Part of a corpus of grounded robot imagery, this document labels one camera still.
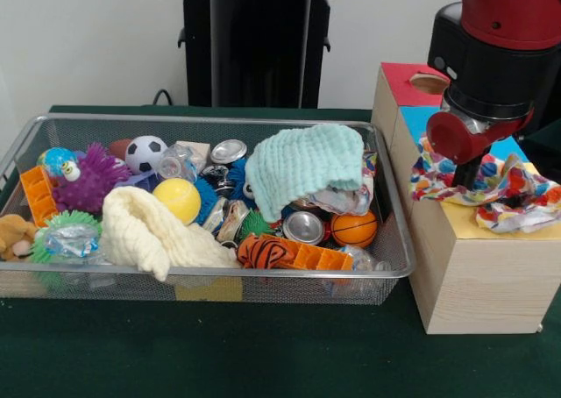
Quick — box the mint green knitted cloth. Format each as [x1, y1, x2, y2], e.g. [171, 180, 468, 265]
[244, 124, 366, 223]

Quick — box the cream knitted cloth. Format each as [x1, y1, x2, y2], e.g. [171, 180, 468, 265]
[100, 186, 242, 283]

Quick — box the orange tiger plush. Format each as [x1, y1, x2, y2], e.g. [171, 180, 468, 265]
[237, 234, 302, 270]

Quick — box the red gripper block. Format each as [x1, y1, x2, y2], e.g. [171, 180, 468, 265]
[425, 108, 536, 188]

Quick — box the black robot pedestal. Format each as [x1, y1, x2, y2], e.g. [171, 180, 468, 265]
[168, 0, 354, 109]

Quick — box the dark green side table cloth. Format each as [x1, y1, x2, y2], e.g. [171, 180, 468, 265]
[519, 124, 561, 175]

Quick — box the wooden box with three holes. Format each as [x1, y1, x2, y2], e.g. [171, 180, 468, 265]
[371, 61, 561, 336]

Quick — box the yellow ball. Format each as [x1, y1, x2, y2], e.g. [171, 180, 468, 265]
[151, 178, 202, 224]

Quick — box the black cable loop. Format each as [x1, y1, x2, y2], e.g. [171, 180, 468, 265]
[152, 89, 177, 107]

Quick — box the purple spiky toy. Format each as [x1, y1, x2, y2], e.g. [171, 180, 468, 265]
[52, 142, 132, 215]

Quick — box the black and white soccer ball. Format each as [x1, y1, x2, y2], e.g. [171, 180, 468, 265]
[125, 134, 169, 174]

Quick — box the orange plastic grid tray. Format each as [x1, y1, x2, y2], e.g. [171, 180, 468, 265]
[293, 241, 355, 272]

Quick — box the orange basketball toy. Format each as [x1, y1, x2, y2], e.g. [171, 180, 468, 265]
[330, 209, 379, 249]

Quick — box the shallow clear mesh bin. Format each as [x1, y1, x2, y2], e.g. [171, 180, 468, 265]
[0, 112, 416, 306]

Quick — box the multicolour dotted cloth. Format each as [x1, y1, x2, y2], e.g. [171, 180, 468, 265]
[475, 194, 561, 235]
[409, 133, 551, 209]

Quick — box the green spiky ball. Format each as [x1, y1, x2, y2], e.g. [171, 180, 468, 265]
[29, 209, 104, 266]

